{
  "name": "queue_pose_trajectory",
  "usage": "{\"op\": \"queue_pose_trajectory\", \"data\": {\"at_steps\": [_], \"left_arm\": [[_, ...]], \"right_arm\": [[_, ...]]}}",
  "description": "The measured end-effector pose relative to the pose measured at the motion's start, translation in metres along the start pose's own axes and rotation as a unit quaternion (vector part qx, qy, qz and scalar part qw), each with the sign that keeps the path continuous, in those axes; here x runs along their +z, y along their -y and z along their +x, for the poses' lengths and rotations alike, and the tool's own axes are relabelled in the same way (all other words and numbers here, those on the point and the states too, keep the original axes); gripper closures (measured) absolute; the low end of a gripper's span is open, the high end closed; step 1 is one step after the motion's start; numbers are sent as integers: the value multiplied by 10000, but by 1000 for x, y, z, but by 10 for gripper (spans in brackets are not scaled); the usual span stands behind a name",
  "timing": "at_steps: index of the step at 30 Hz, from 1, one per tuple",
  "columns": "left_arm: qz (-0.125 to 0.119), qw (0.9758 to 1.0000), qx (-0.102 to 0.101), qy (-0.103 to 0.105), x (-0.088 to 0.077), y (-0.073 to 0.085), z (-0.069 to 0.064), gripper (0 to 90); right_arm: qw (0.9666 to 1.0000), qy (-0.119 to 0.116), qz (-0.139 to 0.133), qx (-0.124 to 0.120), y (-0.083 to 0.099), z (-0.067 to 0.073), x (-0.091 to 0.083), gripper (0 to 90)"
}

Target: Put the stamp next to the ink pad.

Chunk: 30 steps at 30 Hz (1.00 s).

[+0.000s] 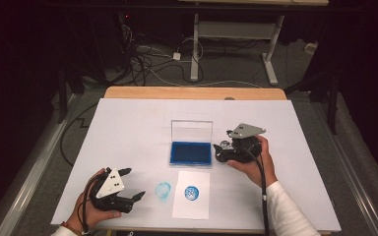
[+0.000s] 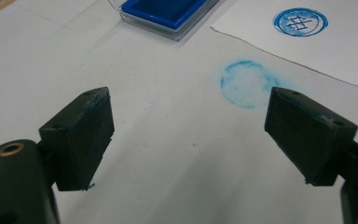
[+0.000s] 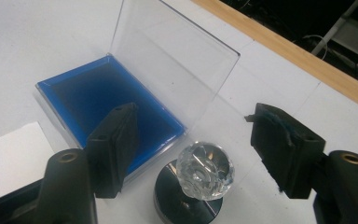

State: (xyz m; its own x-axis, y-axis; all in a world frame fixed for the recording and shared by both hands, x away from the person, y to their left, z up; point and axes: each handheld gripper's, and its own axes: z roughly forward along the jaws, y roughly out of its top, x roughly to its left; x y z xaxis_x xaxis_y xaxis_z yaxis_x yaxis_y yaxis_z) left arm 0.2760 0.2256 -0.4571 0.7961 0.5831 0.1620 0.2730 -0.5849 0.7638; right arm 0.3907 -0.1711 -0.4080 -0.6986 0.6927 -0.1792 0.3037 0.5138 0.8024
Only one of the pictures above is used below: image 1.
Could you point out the black metal stand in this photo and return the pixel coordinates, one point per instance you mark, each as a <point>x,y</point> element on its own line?
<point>62,105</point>

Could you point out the white power adapter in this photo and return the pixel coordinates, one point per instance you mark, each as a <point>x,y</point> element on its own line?
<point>176,56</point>

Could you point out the small clear blue cap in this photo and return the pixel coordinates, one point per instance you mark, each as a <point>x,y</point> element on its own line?
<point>159,193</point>

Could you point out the white metal desk frame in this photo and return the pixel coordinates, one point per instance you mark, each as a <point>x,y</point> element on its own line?
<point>233,30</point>

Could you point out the grey round table grommet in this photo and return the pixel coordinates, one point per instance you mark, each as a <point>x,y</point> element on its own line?
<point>229,98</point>

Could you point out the person's left hand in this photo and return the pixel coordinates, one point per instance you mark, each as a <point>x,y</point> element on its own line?
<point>85,213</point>

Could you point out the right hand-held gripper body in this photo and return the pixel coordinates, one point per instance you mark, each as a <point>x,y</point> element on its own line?
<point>247,147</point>

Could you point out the white paper sheet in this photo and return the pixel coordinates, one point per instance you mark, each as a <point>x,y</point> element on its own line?
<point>190,209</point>

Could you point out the person's left white sleeve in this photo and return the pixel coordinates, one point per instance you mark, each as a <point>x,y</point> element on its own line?
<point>62,232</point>

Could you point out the person's right white sleeve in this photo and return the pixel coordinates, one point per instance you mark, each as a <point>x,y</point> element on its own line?
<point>288,213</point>

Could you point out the white floor socket box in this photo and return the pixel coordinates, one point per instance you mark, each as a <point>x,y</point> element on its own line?
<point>311,48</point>

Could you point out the aluminium rail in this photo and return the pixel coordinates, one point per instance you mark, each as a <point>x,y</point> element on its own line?
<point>351,177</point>
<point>29,187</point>

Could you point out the large white board sheet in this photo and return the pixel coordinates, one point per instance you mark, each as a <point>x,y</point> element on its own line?
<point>128,131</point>

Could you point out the person's white sleeve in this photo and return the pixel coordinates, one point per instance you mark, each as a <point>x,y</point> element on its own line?
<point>62,232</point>
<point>288,213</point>

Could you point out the person's right hand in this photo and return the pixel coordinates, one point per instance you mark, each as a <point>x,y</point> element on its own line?
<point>254,170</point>

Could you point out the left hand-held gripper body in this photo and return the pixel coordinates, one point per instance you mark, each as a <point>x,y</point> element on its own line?
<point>111,187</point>

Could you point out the blue ink pad box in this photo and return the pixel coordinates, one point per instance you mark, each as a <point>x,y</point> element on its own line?
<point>190,154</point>

